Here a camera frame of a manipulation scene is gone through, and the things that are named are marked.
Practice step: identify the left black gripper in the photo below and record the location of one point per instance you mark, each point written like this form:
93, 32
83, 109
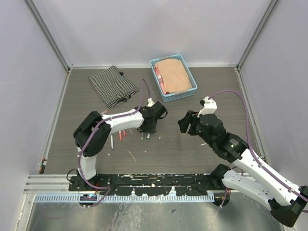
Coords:
151, 130

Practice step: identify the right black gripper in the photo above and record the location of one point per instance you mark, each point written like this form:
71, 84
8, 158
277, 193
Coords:
190, 115

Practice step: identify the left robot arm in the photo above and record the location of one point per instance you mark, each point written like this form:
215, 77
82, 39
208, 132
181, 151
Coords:
92, 134

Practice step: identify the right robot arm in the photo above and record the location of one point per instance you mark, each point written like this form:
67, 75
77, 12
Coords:
284, 199

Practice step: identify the white pen blue end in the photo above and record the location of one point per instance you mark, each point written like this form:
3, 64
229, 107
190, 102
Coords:
112, 142

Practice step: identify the light blue plastic basket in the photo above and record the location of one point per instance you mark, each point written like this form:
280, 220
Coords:
174, 96

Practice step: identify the peach folded towel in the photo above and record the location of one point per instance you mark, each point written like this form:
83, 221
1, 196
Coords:
172, 76

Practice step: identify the black white striped cloth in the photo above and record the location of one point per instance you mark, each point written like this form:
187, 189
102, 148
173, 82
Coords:
112, 86

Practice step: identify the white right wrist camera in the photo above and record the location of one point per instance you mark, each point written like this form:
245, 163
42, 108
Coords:
209, 106

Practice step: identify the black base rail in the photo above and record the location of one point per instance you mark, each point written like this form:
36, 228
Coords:
149, 184

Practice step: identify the grey slotted cable duct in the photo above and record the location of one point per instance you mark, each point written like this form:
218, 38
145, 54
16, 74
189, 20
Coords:
92, 198

